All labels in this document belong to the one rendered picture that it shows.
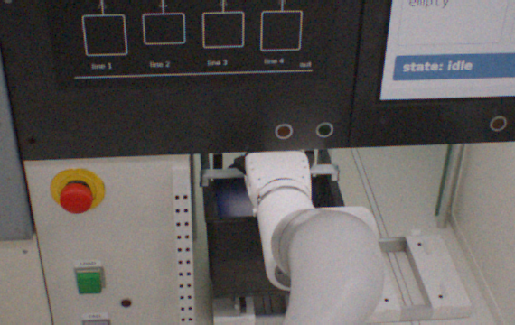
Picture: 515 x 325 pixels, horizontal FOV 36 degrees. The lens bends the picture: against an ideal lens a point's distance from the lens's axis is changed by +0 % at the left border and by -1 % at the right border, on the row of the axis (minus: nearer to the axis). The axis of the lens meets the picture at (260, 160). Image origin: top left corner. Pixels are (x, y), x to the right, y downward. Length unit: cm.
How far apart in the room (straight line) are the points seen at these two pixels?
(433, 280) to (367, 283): 85
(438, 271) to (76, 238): 79
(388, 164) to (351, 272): 121
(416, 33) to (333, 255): 32
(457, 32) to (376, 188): 93
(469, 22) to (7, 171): 57
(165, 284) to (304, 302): 42
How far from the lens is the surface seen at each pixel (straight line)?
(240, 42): 89
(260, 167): 122
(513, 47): 97
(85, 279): 108
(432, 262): 160
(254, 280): 137
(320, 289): 71
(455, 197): 171
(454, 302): 153
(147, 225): 103
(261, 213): 114
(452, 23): 93
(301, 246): 74
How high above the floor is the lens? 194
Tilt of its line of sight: 35 degrees down
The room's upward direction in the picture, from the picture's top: 2 degrees clockwise
